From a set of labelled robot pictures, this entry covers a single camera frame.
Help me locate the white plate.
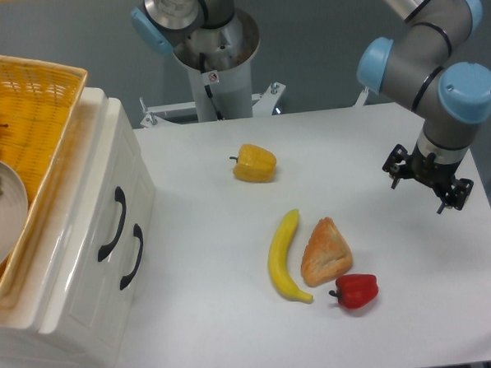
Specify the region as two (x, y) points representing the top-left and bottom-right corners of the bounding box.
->
(0, 161), (29, 266)

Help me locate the white drawer cabinet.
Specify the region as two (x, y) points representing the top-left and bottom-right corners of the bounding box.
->
(0, 87), (155, 368)

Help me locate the black top drawer handle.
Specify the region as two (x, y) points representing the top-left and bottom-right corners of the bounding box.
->
(97, 186), (127, 263)

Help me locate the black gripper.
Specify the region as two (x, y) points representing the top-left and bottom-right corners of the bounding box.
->
(382, 144), (474, 214)

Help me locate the yellow banana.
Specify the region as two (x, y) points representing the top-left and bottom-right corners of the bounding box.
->
(267, 208), (313, 305)

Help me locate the white drawer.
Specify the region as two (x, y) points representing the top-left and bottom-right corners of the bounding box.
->
(39, 98), (155, 365)

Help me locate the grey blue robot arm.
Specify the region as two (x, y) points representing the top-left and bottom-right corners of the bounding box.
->
(131, 0), (491, 210)

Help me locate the triangular puff pastry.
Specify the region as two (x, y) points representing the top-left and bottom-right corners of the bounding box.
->
(300, 217), (354, 286)

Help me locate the red bell pepper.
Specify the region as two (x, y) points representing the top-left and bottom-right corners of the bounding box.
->
(329, 273), (379, 310)

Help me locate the yellow bell pepper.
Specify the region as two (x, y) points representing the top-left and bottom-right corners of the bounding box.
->
(230, 143), (276, 183)

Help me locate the yellow woven basket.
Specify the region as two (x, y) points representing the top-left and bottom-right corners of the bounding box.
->
(0, 55), (88, 300)

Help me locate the black lower drawer handle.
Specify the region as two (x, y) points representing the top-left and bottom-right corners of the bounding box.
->
(119, 223), (145, 291)

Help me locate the black drawer handle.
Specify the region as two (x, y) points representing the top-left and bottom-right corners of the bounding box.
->
(119, 223), (145, 291)
(97, 186), (127, 263)

